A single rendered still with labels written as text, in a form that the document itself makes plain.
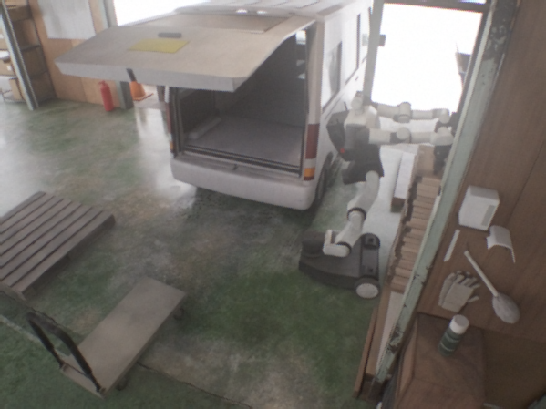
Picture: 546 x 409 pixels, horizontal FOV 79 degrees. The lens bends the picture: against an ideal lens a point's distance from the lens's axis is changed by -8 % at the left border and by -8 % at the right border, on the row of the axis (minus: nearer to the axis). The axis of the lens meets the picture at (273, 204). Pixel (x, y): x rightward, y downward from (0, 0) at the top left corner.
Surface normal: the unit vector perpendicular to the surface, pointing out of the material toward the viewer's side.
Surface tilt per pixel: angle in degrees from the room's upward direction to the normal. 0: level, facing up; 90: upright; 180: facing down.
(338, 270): 0
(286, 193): 87
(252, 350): 0
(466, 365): 0
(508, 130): 90
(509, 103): 90
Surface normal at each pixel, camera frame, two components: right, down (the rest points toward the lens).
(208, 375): 0.00, -0.81
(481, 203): -0.37, 0.55
